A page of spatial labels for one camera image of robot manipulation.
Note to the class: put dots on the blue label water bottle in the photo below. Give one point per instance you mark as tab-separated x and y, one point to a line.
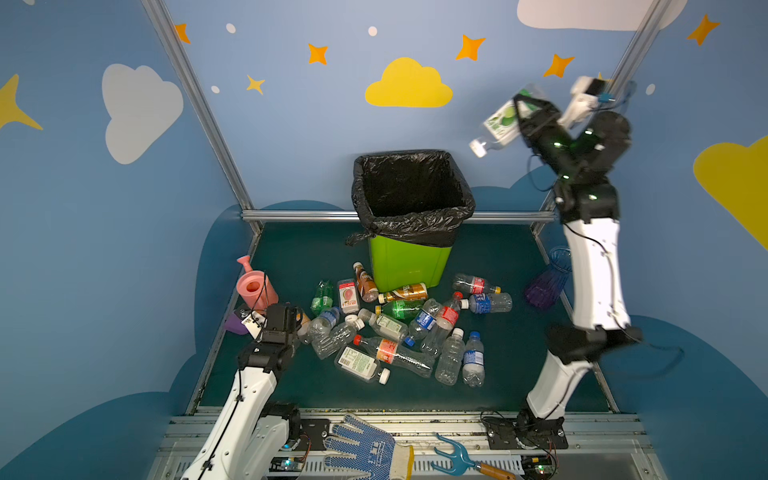
473	368

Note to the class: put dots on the clear water bottle white cap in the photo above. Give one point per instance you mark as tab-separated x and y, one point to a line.
450	359

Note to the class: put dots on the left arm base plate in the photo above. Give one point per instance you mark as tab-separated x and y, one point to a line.
306	434

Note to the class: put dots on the gold label brown bottle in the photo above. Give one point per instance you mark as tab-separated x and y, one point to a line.
412	292

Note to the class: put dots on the pepsi label clear bottle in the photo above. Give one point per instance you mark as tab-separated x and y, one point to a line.
321	326

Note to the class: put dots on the brown coffee drink bottle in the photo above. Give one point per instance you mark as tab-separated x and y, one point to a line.
365	283

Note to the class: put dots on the long orange label red-cap bottle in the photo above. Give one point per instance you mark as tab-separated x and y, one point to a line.
396	354

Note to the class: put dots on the green plastic waste bin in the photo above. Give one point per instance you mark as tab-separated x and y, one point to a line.
396	263

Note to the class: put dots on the pink plastic watering can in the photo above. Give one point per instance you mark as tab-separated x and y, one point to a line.
255	287

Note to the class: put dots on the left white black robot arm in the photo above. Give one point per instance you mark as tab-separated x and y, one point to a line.
244	440

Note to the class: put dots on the guava juice clear bottle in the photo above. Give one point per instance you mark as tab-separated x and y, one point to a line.
349	301

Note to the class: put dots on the blue label bottle white cap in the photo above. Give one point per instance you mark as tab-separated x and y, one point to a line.
488	303

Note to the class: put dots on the white blue dotted work glove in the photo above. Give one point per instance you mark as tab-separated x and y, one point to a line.
364	451

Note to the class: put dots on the teal hand rake tool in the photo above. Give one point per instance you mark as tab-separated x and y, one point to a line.
461	462

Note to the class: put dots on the purple translucent plastic vase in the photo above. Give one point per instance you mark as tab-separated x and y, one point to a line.
544	290

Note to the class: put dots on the blue cap water bottle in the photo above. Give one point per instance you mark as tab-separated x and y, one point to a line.
424	321

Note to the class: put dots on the green label bottle white cap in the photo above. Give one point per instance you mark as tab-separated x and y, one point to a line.
497	131

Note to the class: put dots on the green soda bottle yellow cap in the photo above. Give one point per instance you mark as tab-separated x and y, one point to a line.
403	310

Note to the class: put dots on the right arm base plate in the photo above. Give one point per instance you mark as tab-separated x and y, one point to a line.
524	432

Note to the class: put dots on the crushed green plastic bottle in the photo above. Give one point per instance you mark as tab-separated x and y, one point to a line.
323	298

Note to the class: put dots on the black bin liner bag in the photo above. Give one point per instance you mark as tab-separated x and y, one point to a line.
419	197

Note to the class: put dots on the purple toy shovel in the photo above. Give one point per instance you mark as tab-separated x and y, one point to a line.
234	323

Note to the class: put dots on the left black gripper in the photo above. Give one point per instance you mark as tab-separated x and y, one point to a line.
282	324

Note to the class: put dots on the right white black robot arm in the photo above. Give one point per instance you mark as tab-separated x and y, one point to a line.
588	207

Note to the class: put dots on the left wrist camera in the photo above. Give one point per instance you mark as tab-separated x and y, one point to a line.
253	322

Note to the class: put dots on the red cola label bottle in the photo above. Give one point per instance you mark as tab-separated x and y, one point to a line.
446	320

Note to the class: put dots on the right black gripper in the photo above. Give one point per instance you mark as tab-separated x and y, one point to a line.
537	118

